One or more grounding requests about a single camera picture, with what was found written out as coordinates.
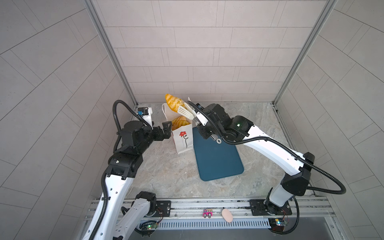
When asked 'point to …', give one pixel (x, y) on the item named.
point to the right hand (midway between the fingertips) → (197, 126)
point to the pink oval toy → (227, 215)
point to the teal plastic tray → (216, 160)
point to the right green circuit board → (277, 221)
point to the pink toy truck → (208, 212)
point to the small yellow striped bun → (179, 122)
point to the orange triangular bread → (180, 121)
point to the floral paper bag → (183, 136)
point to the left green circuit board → (152, 226)
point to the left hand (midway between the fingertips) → (165, 120)
